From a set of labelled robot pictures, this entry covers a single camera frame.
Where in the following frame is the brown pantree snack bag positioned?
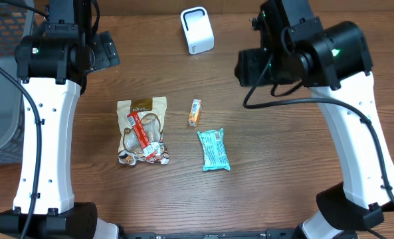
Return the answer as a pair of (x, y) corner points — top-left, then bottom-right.
(117, 96), (169, 165)

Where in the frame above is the orange small box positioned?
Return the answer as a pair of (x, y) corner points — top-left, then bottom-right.
(188, 99), (202, 127)

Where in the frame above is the teal snack packet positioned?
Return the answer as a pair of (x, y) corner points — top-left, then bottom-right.
(197, 128), (231, 171)

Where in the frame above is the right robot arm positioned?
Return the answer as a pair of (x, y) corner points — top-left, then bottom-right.
(235, 0), (394, 238)

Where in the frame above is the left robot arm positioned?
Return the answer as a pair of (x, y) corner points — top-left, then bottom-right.
(0, 0), (122, 239)

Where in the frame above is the white barcode scanner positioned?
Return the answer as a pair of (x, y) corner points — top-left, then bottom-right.
(180, 6), (215, 55)

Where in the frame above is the grey plastic mesh basket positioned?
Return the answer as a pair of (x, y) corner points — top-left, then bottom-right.
(0, 3), (37, 164)

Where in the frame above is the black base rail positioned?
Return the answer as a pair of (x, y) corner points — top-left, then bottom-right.
(120, 228), (298, 239)

